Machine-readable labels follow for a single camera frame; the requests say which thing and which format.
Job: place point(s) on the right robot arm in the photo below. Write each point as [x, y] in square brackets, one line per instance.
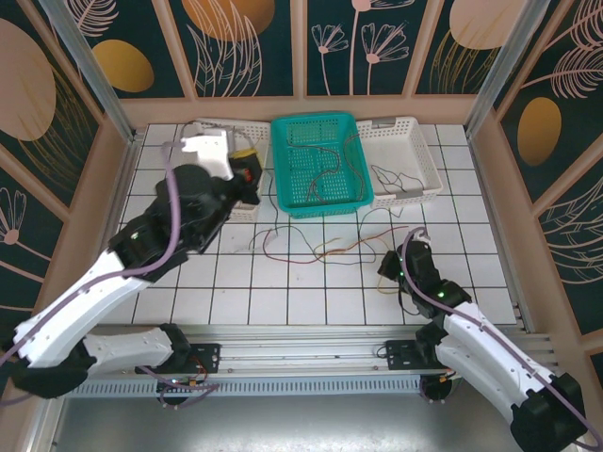
[490, 348]

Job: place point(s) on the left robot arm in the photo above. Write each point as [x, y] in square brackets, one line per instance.
[70, 306]

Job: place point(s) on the white perforated plastic basket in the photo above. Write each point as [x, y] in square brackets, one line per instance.
[254, 126]

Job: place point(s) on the teal perforated plastic basket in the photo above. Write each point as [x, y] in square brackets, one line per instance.
[301, 188]

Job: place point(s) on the dark panel orange disc leaves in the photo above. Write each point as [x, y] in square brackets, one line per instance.
[282, 47]

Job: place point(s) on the dark panel pale fern leaves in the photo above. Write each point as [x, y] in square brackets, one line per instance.
[579, 263]

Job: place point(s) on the dark panel two pink flowers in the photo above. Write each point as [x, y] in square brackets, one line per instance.
[400, 70]

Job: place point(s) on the dark panel single pink flower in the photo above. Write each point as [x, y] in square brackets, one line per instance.
[19, 263]

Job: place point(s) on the dark panel large pale disc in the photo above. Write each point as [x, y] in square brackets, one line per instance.
[28, 94]

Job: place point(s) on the dark panel pale disc stems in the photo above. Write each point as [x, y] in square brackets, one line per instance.
[438, 70]

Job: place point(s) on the dark panel gold oval fern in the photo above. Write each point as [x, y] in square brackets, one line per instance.
[575, 141]

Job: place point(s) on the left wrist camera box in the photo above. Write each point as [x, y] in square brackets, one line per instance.
[209, 150]

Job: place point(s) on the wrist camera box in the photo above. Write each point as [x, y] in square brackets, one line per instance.
[424, 237]
[209, 150]

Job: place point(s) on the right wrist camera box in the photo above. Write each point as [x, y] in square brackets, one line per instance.
[424, 237]

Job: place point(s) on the aluminium side rail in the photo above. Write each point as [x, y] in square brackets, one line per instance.
[478, 155]

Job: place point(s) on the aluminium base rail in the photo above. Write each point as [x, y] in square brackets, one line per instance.
[306, 350]

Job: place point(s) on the dark wall panel gold oval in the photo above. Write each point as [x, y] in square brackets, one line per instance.
[141, 28]

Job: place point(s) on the aluminium frame post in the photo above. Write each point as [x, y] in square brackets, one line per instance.
[92, 70]
[513, 70]

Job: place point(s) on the grey metal base plate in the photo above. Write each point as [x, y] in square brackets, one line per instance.
[282, 424]

